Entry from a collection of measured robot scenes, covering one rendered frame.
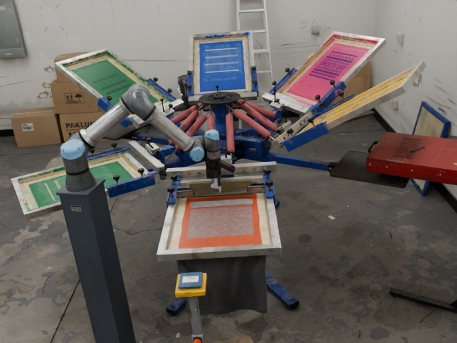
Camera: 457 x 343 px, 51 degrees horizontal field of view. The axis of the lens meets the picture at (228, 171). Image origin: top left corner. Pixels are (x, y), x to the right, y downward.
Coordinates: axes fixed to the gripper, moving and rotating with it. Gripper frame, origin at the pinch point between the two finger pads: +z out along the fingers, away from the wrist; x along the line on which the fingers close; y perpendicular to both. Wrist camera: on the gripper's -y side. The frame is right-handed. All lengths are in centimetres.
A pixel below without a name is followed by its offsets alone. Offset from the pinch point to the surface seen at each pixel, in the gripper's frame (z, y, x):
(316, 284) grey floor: 101, -61, -35
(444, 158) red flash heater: -9, -127, 0
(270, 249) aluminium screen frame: 3, -24, 60
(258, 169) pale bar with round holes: -0.9, -23.1, -21.6
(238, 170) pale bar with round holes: -0.9, -10.5, -21.6
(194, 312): 21, 12, 79
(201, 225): 5.3, 10.0, 30.7
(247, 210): 5.4, -14.4, 17.9
